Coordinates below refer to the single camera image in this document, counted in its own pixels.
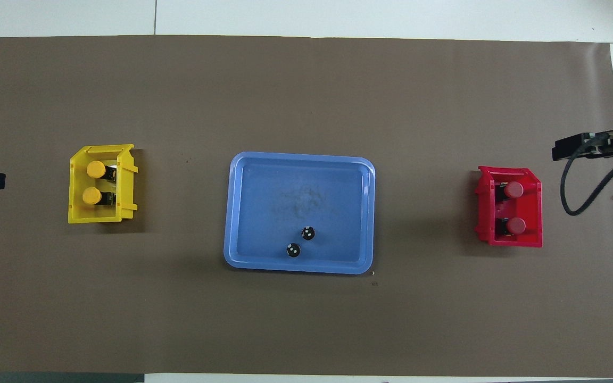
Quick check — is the blue plastic tray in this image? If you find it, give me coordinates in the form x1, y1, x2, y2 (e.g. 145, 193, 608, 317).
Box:
223, 152, 376, 275

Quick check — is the red plastic bin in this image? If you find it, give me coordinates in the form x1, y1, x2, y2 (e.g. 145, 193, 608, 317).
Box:
474, 165, 543, 248

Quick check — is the red push button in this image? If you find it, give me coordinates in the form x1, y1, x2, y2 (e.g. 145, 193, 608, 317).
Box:
496, 181, 525, 202
498, 217, 527, 236

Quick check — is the yellow push button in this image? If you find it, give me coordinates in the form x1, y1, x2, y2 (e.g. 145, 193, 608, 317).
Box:
82, 186, 118, 207
86, 161, 118, 182

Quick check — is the yellow plastic bin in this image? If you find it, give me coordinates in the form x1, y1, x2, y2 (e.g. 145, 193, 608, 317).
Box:
68, 144, 139, 224

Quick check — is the black cable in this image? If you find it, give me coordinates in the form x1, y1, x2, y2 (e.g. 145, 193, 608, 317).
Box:
560, 143, 613, 217

